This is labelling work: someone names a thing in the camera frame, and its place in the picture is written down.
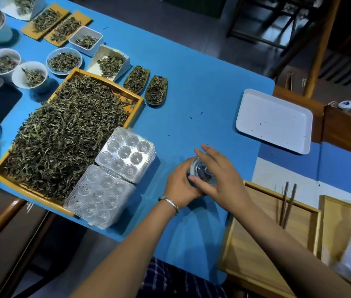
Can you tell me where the yellow bamboo tea holder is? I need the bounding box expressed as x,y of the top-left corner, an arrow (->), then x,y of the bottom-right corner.
21,2 -> 71,41
44,10 -> 93,47

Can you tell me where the clear plastic ball mould case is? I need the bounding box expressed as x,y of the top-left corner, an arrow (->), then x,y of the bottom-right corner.
63,126 -> 157,230

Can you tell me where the small blue table mat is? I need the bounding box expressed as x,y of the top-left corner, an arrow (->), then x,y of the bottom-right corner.
258,141 -> 351,192

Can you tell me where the small clear glass jar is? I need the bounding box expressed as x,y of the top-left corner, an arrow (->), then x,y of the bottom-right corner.
188,156 -> 218,187

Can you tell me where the plaid clothing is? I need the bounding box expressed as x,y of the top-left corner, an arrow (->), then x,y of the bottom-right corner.
136,257 -> 228,298

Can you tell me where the white square dish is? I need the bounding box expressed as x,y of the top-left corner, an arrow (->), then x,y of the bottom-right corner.
69,26 -> 103,57

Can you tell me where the silver bracelet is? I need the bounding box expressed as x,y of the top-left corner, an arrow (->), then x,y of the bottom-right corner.
158,196 -> 180,216

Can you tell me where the white round bowl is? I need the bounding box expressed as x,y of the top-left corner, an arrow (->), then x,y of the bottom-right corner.
0,48 -> 22,82
12,61 -> 49,91

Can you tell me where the person's left forearm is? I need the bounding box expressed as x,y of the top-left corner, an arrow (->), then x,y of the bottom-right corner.
70,200 -> 179,298

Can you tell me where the brown stick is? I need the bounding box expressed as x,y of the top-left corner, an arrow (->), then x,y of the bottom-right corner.
282,183 -> 297,229
279,182 -> 290,227

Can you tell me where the person's right forearm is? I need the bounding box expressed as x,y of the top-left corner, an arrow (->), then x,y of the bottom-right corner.
228,197 -> 351,298

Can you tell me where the person's right hand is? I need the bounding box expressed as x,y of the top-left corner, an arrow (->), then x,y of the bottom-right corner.
188,144 -> 252,212

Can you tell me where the white paper scoop box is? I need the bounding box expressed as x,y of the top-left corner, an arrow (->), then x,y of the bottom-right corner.
87,44 -> 131,83

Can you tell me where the large yellow wooden tray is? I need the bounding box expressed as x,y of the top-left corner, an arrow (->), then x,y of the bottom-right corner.
0,67 -> 145,217

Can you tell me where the white open container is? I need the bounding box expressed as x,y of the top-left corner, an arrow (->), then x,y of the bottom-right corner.
0,0 -> 48,22

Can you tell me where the dark wooden tea scoop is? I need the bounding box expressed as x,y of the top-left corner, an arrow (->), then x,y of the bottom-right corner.
123,65 -> 150,94
144,75 -> 168,107

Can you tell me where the small light wooden tray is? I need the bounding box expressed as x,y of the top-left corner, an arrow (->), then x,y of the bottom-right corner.
318,195 -> 351,268

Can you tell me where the white rectangular plastic tray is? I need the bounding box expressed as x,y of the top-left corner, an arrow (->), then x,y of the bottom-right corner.
235,89 -> 314,155

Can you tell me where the wooden side table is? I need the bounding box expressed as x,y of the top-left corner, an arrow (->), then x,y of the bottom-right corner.
273,85 -> 351,159

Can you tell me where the wide white round dish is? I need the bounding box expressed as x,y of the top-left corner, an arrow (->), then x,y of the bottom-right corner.
46,47 -> 83,76

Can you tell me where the person's left hand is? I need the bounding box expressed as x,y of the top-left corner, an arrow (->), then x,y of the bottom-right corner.
163,157 -> 208,209

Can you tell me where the large pile of tea leaves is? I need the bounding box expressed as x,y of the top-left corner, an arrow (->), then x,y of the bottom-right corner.
3,74 -> 137,203

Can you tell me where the wooden chair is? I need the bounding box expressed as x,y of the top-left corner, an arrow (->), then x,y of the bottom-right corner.
225,0 -> 351,100

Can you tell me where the white table mat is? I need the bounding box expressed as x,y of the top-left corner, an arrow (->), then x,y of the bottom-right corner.
251,156 -> 322,210

